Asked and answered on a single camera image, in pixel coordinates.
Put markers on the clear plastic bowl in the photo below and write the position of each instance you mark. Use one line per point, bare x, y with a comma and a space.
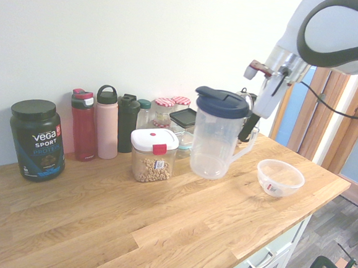
286, 186

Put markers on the pink bottle with black cap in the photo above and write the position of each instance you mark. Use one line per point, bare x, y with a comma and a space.
106, 131

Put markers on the black shaker bottle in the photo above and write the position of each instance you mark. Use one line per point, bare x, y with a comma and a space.
127, 126

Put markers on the jar with red checkered lid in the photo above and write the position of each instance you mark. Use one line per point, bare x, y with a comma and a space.
165, 102
161, 124
181, 100

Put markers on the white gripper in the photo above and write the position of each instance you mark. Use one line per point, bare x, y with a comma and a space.
270, 101

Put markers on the black Vega protein tub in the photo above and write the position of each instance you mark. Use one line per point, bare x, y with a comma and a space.
39, 141

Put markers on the red water bottle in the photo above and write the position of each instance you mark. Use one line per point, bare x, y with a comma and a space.
84, 132

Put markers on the white kitchen cabinet front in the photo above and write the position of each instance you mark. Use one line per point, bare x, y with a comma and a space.
280, 260

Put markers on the square container with black lid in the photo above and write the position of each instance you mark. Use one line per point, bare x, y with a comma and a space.
183, 115

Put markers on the glass container with teal lid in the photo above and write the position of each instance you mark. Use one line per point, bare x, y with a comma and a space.
184, 143

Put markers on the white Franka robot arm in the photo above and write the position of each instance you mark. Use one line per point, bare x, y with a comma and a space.
330, 28

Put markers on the clear pitcher with blue lid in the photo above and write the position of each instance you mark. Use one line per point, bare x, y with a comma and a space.
212, 143

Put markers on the cereal container with white lid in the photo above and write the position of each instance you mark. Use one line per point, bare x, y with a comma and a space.
151, 169

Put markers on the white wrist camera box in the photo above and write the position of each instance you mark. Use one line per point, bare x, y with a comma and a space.
250, 73

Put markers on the clear bottle with green cap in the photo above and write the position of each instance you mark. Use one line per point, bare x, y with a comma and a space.
144, 105

